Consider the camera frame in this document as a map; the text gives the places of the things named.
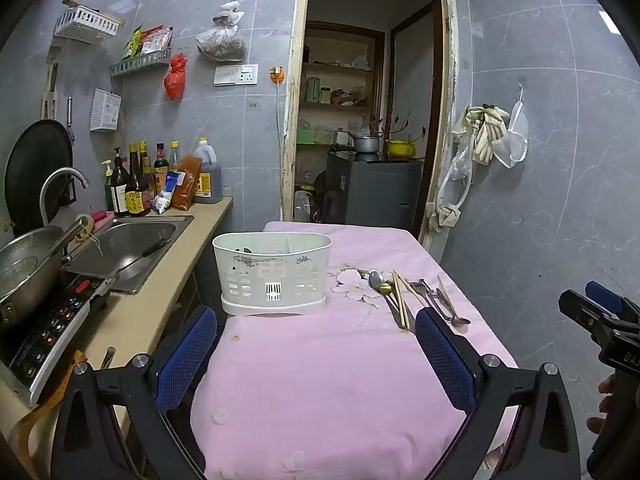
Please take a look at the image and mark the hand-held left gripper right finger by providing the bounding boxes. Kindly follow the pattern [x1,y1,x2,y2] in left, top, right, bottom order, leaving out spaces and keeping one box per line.
[415,306,583,480]

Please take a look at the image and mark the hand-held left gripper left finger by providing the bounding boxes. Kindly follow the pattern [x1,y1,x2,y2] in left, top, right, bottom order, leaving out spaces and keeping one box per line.
[50,305,218,480]

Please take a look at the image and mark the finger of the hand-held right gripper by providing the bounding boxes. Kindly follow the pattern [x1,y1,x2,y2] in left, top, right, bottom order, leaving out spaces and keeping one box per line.
[558,288,621,336]
[585,281,640,318]

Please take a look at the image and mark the silver metal spoon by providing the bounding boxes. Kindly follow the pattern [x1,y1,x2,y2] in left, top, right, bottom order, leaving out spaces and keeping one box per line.
[429,287,472,327]
[369,270,403,313]

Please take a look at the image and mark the wooden chopstick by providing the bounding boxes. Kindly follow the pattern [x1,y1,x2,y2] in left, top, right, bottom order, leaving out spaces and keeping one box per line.
[391,270,411,331]
[395,270,417,332]
[438,275,459,320]

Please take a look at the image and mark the gold metal spoon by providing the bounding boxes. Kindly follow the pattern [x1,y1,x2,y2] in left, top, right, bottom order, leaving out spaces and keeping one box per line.
[377,282,401,313]

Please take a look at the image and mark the white plastic utensil holder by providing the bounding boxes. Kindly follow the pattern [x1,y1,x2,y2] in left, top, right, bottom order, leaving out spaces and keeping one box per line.
[212,232,332,317]

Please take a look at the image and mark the person's right hand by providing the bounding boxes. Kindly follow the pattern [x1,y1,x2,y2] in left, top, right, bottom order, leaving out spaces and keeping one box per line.
[586,375,618,436]

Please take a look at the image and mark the beige kitchen counter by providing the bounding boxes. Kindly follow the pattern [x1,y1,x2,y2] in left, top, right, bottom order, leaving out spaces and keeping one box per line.
[0,196,234,480]

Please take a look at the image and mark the stainless steel sink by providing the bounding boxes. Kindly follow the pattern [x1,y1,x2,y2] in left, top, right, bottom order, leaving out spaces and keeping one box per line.
[65,215,196,295]

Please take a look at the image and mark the pink floral tablecloth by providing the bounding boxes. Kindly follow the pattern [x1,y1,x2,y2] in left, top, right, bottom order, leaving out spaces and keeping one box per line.
[190,221,521,480]

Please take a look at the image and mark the knotted beige rag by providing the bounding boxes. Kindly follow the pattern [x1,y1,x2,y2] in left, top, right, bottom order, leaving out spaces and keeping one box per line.
[428,202,462,234]

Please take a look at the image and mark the induction cooker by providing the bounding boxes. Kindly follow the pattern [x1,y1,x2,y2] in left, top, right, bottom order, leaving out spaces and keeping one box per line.
[0,275,118,408]

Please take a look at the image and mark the blue white packet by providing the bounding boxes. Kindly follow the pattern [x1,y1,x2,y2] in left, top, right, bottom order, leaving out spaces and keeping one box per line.
[152,170,181,215]

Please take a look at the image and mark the soy sauce bottle yellow label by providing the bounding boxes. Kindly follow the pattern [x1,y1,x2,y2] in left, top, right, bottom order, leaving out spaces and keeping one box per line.
[125,143,151,217]

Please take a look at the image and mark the red chili packet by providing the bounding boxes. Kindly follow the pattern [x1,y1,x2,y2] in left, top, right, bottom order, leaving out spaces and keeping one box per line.
[172,155,204,211]

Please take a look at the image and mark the grey cabinet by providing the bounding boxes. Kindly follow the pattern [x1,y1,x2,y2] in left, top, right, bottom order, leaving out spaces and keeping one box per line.
[326,152,424,231]

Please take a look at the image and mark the white mesh bag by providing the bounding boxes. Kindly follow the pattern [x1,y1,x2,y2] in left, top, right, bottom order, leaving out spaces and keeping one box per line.
[492,82,530,170]

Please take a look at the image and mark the steel wok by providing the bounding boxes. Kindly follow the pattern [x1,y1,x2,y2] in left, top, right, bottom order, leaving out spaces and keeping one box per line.
[0,225,92,331]

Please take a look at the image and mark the large cooking oil jug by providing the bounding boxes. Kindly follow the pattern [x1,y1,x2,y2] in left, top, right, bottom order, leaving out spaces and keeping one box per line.
[192,138,224,205]

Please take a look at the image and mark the green dish soap bottle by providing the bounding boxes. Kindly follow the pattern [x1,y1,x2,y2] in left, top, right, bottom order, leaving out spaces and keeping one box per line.
[102,159,115,211]

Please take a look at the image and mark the dark sauce bottle red label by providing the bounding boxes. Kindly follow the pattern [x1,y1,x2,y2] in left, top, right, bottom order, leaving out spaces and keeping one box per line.
[153,142,169,196]

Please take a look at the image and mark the plastic bags on floor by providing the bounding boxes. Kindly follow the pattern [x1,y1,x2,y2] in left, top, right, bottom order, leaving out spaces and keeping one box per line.
[294,186,328,224]

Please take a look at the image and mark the dark sauce bottle yellow cap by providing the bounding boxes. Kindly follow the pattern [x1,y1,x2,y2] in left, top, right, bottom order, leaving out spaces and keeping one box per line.
[138,140,156,197]

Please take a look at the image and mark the yellow bowl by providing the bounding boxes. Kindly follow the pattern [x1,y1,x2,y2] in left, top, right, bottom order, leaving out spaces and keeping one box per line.
[384,139,417,158]

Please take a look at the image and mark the steel kitchen faucet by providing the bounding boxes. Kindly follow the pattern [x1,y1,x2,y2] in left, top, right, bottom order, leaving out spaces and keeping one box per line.
[39,167,91,227]

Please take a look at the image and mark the steel cooking pot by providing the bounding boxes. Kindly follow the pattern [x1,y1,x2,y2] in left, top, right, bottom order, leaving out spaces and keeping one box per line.
[348,132,382,154]

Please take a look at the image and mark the dried plant branches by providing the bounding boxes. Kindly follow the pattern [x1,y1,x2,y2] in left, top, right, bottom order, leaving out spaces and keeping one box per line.
[364,111,427,144]

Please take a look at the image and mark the black round frying pan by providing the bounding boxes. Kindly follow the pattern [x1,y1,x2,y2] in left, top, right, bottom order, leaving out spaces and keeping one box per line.
[4,119,75,236]

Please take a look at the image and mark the red plastic bag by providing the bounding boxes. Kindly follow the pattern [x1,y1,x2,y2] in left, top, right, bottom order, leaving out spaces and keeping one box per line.
[164,52,189,101]

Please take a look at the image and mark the wooden shelf unit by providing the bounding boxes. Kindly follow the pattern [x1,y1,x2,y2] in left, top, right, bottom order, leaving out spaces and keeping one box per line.
[294,21,387,216]

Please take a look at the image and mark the hanging wooden board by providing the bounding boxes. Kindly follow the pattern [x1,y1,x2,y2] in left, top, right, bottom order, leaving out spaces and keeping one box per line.
[40,45,64,121]

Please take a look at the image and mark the red white snack packet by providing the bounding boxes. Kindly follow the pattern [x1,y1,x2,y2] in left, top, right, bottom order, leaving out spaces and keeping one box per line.
[140,27,174,57]

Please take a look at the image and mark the green yellow snack packet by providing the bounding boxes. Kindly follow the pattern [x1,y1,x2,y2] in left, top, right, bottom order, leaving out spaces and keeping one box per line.
[122,25,144,61]

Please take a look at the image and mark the clear bag of dried goods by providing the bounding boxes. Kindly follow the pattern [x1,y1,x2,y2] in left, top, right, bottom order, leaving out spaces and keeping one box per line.
[195,0,247,61]

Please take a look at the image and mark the black handled knife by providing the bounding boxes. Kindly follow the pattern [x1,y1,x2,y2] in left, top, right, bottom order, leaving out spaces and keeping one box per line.
[117,237,174,277]

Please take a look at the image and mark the white hose with clear bag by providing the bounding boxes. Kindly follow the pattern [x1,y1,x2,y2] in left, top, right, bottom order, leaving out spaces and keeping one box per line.
[434,146,474,213]

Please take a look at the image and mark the white wall holder box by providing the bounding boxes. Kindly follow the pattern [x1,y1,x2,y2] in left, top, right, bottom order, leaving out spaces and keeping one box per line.
[90,88,123,132]

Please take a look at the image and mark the wooden door frame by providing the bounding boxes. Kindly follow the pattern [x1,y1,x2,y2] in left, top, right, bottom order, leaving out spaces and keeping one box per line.
[279,0,459,253]

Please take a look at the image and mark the white wall switch panel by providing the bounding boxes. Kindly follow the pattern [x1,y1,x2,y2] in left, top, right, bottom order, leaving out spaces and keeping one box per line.
[213,64,259,86]

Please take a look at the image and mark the grey wall rack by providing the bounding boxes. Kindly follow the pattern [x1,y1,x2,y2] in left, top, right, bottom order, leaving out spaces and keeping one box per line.
[110,49,172,78]

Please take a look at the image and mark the white wall basket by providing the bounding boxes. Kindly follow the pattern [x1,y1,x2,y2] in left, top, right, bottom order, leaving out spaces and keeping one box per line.
[54,5,123,44]

